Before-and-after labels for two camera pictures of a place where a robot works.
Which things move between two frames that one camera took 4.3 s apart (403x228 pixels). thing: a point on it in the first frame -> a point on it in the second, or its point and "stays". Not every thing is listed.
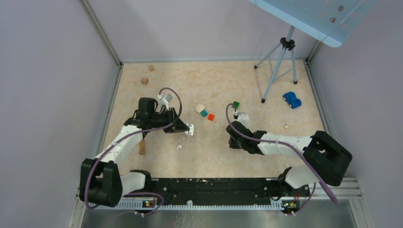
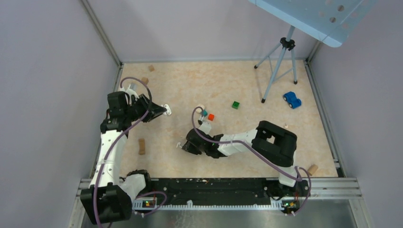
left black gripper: [178, 125] -> [155, 110]
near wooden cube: [145, 80] stays
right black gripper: [233, 144] -> [189, 147]
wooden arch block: [142, 147] stays
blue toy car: [291, 97] stays
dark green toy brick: [236, 105] stays
